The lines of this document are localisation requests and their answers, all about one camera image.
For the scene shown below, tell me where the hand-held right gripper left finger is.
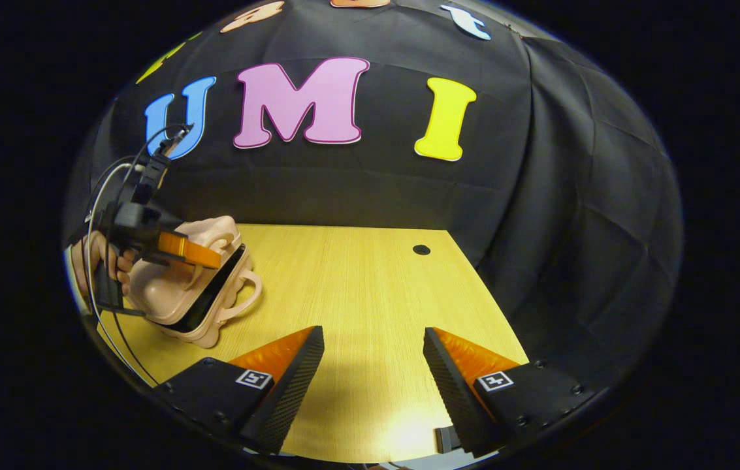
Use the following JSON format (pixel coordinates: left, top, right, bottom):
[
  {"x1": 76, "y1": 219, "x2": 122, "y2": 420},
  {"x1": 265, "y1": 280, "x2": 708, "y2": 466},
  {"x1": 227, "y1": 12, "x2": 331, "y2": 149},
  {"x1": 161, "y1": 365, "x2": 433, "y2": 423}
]
[{"x1": 153, "y1": 325, "x2": 325, "y2": 456}]

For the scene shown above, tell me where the black cable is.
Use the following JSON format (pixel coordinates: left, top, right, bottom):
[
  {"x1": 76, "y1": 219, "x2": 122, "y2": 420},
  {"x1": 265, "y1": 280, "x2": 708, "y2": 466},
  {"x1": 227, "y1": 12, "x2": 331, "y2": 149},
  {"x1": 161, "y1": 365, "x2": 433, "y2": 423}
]
[{"x1": 82, "y1": 123, "x2": 194, "y2": 387}]

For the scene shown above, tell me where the beige suitcase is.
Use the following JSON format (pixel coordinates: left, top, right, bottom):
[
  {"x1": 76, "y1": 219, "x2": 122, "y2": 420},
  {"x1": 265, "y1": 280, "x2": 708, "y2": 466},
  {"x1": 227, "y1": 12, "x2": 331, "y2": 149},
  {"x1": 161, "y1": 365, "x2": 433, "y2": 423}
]
[{"x1": 127, "y1": 215, "x2": 263, "y2": 349}]

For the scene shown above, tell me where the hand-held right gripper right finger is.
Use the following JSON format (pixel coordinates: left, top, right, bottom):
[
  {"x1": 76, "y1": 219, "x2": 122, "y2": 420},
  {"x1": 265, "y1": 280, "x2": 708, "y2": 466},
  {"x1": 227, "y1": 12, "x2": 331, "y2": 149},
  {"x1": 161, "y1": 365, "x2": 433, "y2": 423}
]
[{"x1": 423, "y1": 326, "x2": 602, "y2": 458}]

